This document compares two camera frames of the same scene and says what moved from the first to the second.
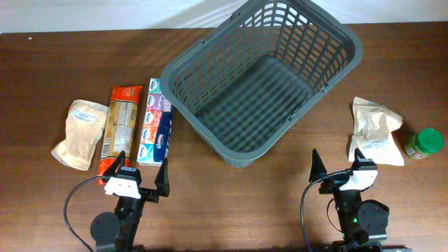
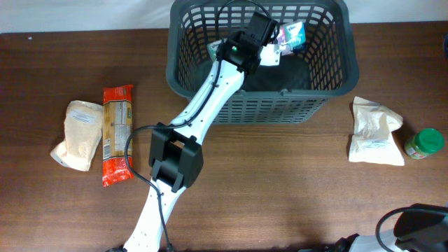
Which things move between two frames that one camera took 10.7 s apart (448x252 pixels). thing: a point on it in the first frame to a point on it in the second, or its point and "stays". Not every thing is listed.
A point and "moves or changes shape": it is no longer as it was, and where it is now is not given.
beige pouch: (373, 125) stays
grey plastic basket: (255, 71) moves or changes shape
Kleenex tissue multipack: (156, 123) to (291, 36)
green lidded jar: (424, 142) stays
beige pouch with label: (85, 127) stays
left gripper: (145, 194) to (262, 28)
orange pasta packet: (120, 128) moves or changes shape
